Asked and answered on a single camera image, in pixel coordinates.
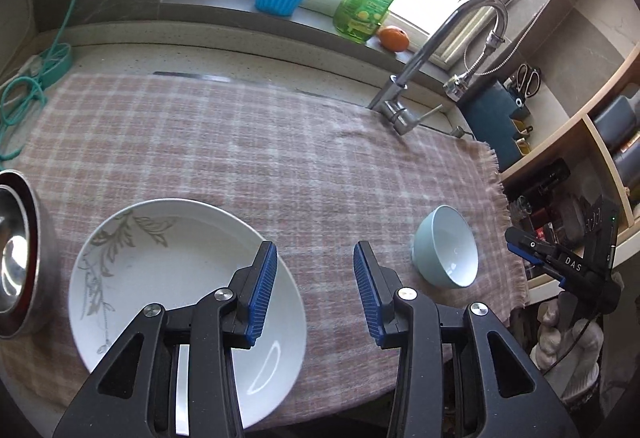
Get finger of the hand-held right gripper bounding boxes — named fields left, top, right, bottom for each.
left=506, top=243, right=567, bottom=282
left=505, top=227, right=566, bottom=260

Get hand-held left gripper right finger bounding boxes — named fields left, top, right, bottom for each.
left=353, top=240, right=581, bottom=438

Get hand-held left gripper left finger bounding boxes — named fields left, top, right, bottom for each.
left=52, top=240, right=278, bottom=438

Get light blue bowl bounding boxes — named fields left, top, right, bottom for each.
left=411, top=204, right=479, bottom=289

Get white plate grey leaf print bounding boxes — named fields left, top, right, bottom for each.
left=68, top=198, right=307, bottom=430

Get large steel bowl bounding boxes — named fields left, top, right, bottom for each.
left=0, top=170, right=60, bottom=339

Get small steel bowl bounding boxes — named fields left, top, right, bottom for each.
left=0, top=185, right=31, bottom=314

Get white figurine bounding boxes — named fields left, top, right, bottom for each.
left=530, top=298, right=601, bottom=399

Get beige wooden shelf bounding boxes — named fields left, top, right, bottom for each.
left=500, top=45, right=640, bottom=304

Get pink checked cloth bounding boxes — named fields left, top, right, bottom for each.
left=0, top=72, right=531, bottom=436

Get dark blue knife block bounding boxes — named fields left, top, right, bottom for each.
left=457, top=79, right=535, bottom=171

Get dark grey container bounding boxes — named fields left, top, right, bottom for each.
left=594, top=95, right=638, bottom=151

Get chrome kitchen faucet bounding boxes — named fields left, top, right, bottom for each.
left=367, top=0, right=510, bottom=136

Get orange fruit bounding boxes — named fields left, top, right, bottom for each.
left=377, top=25, right=410, bottom=53

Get teal power strip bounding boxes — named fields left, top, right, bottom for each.
left=37, top=43, right=72, bottom=89

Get black handled scissors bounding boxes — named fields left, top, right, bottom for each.
left=507, top=63, right=542, bottom=99

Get teal cable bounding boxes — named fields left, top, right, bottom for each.
left=0, top=0, right=93, bottom=164

